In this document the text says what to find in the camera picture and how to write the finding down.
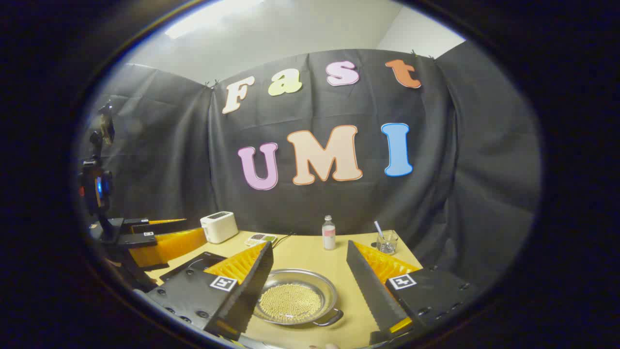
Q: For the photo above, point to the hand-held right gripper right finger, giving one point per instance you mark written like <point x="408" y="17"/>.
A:
<point x="373" y="295"/>

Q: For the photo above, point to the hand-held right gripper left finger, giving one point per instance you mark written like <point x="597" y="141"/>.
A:
<point x="247" y="300"/>

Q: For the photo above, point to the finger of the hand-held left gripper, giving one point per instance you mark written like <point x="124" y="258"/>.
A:
<point x="160" y="227"/>
<point x="169" y="247"/>

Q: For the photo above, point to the black induction cooktop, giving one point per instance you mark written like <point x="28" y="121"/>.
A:
<point x="193" y="265"/>

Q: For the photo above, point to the stainless steel pot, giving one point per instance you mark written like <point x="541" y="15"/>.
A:
<point x="330" y="296"/>

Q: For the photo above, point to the pile of yellow soybeans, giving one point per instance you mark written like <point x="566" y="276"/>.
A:
<point x="290" y="303"/>

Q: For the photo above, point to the white toaster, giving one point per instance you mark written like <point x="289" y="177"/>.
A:
<point x="220" y="228"/>

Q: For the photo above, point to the white divided bean dish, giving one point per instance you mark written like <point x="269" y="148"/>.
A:
<point x="256" y="241"/>

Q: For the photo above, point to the striped drinking straw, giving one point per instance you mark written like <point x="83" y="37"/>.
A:
<point x="377" y="227"/>

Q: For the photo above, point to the clear bottle with pink label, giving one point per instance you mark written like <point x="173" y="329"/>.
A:
<point x="329" y="237"/>

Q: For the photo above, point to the black backdrop cloth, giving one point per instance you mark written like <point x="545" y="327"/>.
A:
<point x="193" y="145"/>

